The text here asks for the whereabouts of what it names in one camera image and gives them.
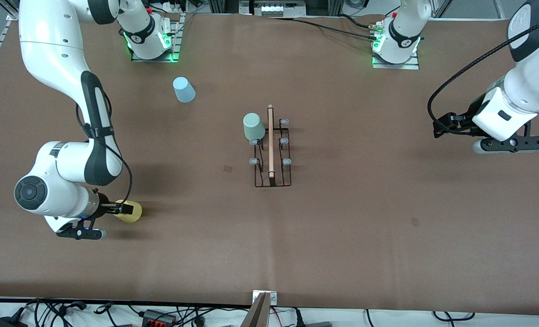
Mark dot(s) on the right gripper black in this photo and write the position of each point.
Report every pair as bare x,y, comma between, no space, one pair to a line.
103,209

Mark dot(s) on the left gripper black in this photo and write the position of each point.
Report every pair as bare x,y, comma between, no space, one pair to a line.
463,121

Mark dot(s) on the yellow plastic cup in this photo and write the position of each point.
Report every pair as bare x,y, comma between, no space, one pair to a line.
135,217

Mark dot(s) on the light blue plastic cup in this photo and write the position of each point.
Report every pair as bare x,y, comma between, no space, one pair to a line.
185,91

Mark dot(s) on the mint green plastic cup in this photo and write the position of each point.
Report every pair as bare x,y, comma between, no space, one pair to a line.
253,127

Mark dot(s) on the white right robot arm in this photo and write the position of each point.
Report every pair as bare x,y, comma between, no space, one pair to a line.
51,45

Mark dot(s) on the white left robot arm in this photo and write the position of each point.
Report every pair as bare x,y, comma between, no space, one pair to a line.
532,77

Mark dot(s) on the black orange connector block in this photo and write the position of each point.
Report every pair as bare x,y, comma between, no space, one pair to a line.
158,318

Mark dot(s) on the brown table cover sheet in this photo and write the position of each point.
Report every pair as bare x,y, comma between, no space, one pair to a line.
269,250

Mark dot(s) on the black power adapter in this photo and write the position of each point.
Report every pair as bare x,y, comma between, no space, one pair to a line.
8,322

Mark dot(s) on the black plug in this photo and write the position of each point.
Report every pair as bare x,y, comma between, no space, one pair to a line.
298,319

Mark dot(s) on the white power strip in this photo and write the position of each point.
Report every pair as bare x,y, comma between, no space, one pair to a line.
278,8

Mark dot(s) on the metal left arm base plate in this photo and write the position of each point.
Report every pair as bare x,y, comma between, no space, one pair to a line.
396,66

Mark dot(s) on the grey metal post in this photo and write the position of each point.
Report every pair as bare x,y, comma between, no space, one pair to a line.
258,318

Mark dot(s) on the small metal clamp bracket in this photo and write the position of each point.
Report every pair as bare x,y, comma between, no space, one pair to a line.
274,297

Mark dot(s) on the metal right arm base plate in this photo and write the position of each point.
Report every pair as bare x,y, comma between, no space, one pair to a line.
177,41

